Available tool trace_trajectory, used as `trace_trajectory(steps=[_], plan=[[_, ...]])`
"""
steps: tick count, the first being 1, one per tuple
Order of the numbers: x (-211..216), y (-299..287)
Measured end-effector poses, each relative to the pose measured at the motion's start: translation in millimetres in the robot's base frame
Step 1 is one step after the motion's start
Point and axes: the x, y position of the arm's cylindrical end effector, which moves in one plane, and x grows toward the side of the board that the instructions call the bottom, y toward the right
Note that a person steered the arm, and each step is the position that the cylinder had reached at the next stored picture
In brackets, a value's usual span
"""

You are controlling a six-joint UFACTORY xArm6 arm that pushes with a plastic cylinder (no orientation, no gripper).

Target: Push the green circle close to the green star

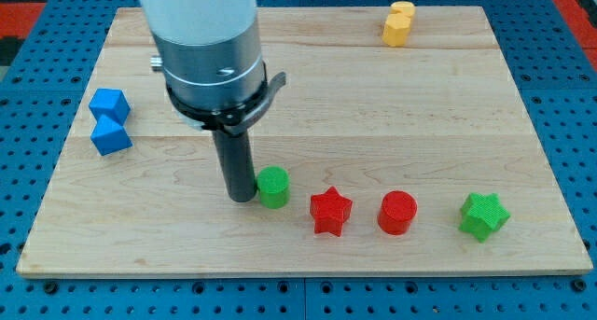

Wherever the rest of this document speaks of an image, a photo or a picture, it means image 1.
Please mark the red cylinder block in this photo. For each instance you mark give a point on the red cylinder block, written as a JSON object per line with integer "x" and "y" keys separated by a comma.
{"x": 398, "y": 209}

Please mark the green star block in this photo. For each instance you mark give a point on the green star block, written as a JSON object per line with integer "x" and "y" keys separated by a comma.
{"x": 482, "y": 215}

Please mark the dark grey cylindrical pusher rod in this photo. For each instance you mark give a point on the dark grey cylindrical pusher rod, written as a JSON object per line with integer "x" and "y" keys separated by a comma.
{"x": 235, "y": 158}

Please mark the wooden board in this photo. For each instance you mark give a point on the wooden board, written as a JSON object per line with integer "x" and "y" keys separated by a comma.
{"x": 438, "y": 118}

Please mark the red star block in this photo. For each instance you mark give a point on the red star block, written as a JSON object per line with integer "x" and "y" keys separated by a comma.
{"x": 329, "y": 211}

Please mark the blue wedge block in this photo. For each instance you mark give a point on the blue wedge block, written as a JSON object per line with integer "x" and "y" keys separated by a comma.
{"x": 108, "y": 136}

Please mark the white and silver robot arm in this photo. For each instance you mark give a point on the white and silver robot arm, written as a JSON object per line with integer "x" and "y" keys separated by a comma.
{"x": 210, "y": 55}

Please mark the black clamp mount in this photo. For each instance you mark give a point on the black clamp mount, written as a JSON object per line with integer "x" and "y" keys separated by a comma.
{"x": 241, "y": 111}

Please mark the yellow hexagon block front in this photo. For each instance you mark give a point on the yellow hexagon block front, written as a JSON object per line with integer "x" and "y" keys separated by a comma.
{"x": 396, "y": 30}

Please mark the blue cube block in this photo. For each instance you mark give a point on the blue cube block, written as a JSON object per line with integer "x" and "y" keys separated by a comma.
{"x": 111, "y": 103}

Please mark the green cylinder block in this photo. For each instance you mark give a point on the green cylinder block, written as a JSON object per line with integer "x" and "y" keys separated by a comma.
{"x": 273, "y": 185}

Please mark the yellow block rear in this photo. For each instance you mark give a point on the yellow block rear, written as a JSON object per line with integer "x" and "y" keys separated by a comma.
{"x": 405, "y": 8}

